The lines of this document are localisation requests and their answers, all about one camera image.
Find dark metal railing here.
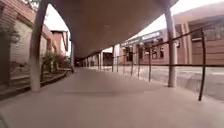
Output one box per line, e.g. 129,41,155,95
98,20,224,102

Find raised planting bed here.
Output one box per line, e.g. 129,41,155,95
0,69,72,101

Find concrete walkway canopy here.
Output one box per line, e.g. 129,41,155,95
46,0,180,60

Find pale concrete pillar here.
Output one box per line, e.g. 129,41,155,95
29,0,50,92
163,6,179,88

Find grey paved ground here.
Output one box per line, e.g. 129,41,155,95
113,64,224,102

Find bushes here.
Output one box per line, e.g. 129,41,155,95
40,51,74,74

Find red brick building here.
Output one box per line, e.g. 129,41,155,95
0,0,72,86

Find grey concrete path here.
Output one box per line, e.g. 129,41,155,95
0,67,224,128

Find row of canopy pillars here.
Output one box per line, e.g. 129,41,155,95
70,44,117,73

